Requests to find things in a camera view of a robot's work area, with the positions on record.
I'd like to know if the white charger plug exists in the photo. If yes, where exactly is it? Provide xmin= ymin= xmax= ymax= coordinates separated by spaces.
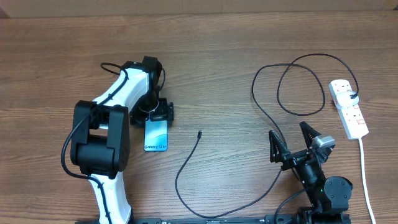
xmin=334 ymin=91 xmax=359 ymax=110

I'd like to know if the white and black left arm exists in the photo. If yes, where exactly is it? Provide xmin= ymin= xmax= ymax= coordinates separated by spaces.
xmin=61 ymin=56 xmax=174 ymax=223

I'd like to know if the Galaxy S24+ smartphone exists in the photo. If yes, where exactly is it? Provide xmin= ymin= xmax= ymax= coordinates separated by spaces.
xmin=144 ymin=120 xmax=168 ymax=152

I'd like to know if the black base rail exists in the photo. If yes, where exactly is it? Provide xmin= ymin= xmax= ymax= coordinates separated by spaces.
xmin=75 ymin=214 xmax=351 ymax=224

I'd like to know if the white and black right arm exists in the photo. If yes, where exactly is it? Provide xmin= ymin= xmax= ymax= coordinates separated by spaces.
xmin=264 ymin=121 xmax=353 ymax=223

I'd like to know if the white power strip cord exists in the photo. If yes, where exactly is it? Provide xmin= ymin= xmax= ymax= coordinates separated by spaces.
xmin=358 ymin=138 xmax=377 ymax=224

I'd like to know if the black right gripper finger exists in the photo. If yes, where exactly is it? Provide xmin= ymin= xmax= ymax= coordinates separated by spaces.
xmin=299 ymin=121 xmax=321 ymax=149
xmin=269 ymin=131 xmax=290 ymax=163

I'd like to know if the white power strip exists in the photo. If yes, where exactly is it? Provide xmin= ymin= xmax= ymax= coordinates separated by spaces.
xmin=328 ymin=79 xmax=369 ymax=139

